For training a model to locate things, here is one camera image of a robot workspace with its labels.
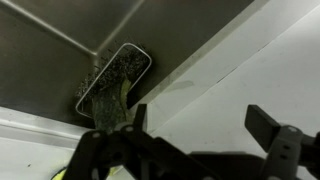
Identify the stainless steel sink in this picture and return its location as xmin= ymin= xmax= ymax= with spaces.
xmin=0 ymin=0 xmax=271 ymax=129

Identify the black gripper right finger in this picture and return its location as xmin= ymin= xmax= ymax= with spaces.
xmin=244 ymin=104 xmax=320 ymax=180

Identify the wire sponge holder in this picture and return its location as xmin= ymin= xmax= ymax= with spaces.
xmin=74 ymin=42 xmax=154 ymax=120

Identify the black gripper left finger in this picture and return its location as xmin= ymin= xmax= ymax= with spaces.
xmin=61 ymin=103 xmax=214 ymax=180

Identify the dark green scrub sponge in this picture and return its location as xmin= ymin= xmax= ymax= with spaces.
xmin=91 ymin=77 xmax=135 ymax=134

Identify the yellow sponge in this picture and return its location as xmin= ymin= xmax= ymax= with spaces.
xmin=50 ymin=166 xmax=69 ymax=180

